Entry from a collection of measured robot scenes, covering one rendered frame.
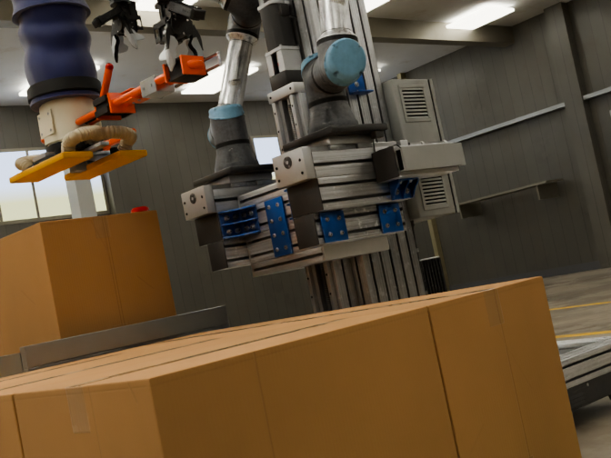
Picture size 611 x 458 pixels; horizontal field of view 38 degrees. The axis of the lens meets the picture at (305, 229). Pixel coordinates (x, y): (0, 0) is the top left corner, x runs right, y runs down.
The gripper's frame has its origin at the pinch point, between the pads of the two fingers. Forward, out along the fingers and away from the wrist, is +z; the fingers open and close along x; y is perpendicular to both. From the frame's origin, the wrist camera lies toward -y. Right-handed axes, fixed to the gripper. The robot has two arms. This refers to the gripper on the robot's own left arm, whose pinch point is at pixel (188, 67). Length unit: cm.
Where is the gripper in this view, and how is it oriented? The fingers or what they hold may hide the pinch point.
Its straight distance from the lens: 235.6
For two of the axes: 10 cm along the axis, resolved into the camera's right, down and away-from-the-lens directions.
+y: -6.7, 1.8, 7.2
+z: 1.9, 9.8, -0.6
